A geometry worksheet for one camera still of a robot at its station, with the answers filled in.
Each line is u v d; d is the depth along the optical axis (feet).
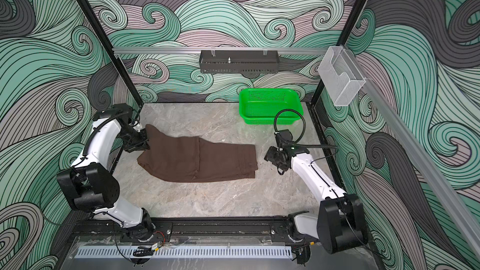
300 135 2.54
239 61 3.13
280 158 2.08
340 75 2.56
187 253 2.29
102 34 2.87
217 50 3.02
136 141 2.33
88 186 1.43
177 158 2.96
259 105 3.97
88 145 1.57
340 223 1.31
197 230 2.44
